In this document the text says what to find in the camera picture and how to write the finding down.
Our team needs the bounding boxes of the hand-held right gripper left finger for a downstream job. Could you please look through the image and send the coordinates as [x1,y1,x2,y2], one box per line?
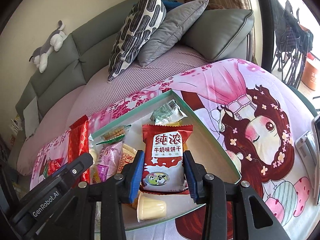
[78,151,145,240]

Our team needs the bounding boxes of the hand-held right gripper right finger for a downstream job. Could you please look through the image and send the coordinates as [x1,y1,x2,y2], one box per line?
[184,151,290,240]

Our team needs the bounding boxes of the pink swiss roll packet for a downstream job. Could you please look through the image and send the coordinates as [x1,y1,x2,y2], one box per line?
[96,141,124,183]

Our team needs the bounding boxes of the pale pudding cup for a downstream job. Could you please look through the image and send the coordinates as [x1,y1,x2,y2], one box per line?
[136,191,167,222]

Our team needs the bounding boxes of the red biscuit packet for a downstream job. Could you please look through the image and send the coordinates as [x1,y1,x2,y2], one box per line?
[140,124,194,195]

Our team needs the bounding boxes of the teal shallow box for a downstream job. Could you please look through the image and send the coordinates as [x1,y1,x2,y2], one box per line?
[89,89,242,230]

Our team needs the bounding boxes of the clear steamed cake packet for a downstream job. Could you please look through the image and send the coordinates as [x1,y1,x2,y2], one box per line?
[89,140,103,170]

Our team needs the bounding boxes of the clear cracker packet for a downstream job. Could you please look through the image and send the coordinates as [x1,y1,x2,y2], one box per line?
[100,124,132,143]

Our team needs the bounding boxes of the long red packet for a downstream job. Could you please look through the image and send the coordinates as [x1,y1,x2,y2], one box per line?
[68,115,90,183]

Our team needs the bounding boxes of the green patterned snack packet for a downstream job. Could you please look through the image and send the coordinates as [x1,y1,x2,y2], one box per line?
[149,99,188,125]

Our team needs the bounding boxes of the red foil candy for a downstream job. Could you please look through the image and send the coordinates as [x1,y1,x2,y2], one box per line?
[46,158,64,175]

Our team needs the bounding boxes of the white small rack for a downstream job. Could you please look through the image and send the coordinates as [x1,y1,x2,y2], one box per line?
[10,115,23,137]

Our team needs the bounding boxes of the pink textured sofa cover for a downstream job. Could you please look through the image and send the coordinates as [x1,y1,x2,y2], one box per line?
[16,45,213,175]

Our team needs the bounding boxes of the light grey cushion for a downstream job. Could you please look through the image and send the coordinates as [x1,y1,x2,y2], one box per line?
[23,96,40,138]

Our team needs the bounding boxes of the printed blanket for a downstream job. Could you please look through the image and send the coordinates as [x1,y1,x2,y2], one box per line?
[30,59,320,240]

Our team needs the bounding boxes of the silver metal device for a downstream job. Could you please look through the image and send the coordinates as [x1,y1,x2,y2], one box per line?
[295,112,320,205]

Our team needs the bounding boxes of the grey sofa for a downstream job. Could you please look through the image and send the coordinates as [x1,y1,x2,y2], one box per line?
[0,0,254,155]

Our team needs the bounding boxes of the black and white patterned pillow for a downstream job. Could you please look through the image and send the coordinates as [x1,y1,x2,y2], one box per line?
[108,0,167,82]

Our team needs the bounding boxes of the grey pillow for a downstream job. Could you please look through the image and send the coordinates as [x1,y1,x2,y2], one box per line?
[137,0,209,67]

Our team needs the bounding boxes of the grey and white plush toy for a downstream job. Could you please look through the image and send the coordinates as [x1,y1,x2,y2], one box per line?
[29,20,67,73]

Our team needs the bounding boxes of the brown bucket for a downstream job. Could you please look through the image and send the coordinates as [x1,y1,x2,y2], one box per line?
[301,52,320,90]

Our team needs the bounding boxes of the black folding chair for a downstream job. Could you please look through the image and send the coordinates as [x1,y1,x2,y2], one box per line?
[271,0,314,89]

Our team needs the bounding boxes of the dark window frame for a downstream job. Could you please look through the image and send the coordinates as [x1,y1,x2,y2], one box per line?
[252,0,278,70]

